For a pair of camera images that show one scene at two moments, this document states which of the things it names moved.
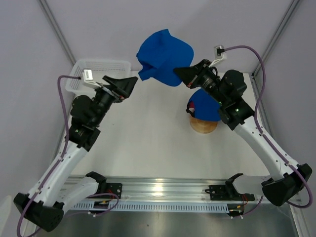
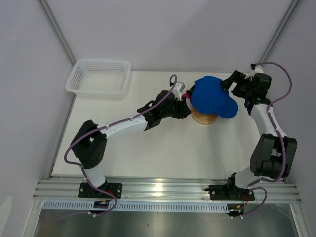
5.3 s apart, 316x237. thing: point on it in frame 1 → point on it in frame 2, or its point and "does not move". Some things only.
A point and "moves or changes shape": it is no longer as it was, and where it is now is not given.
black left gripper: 121,89 → 183,110
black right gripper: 192,75 → 237,77
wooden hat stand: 203,126 → 203,118
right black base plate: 227,192 does not move
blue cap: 160,54 moves or changes shape
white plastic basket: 100,67 does not move
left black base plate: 112,188 does not move
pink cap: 190,108 → 187,96
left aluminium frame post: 45,7 does not move
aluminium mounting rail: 159,189 does not move
